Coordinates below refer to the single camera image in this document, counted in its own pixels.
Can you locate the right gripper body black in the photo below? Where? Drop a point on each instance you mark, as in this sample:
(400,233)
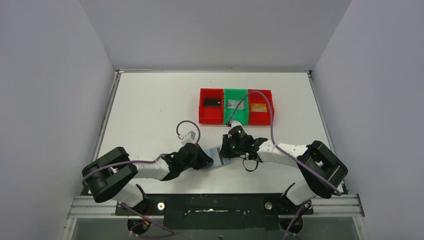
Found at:
(240,148)

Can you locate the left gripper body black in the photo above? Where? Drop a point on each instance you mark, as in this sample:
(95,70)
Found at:
(201,158)

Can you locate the beige card holder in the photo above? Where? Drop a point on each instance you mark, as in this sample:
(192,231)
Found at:
(225,161)

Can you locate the silver VIP credit card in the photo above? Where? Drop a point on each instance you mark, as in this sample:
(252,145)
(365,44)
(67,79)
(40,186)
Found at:
(215,155)

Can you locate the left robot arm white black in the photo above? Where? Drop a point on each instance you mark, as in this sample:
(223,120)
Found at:
(109,177)

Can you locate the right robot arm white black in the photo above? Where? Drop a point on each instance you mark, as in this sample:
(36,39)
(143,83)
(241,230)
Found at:
(321,169)

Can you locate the silver card in bin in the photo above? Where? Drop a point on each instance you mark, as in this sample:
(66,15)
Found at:
(235,104)

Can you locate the gold card in bin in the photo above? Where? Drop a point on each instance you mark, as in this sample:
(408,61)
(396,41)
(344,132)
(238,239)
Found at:
(259,107)

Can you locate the black card in bin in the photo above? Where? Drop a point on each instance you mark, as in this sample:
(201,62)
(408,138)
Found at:
(212,103)

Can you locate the right red bin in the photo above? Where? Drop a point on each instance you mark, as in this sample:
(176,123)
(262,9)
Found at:
(260,119)

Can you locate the red bin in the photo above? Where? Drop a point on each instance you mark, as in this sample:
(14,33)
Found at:
(260,119)
(211,108)

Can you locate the left red bin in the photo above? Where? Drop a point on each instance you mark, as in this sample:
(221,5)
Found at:
(211,108)

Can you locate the green bin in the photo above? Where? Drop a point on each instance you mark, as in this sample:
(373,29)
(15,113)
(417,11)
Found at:
(240,115)

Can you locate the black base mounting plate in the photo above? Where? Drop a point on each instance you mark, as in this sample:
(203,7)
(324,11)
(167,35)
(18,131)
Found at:
(269,211)

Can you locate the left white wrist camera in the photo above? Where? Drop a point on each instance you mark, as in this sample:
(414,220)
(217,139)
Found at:
(188,138)

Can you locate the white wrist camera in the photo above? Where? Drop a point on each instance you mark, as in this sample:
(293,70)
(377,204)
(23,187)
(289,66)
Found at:
(234,123)
(188,138)

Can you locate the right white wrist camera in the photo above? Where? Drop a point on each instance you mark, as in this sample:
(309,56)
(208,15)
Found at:
(234,123)

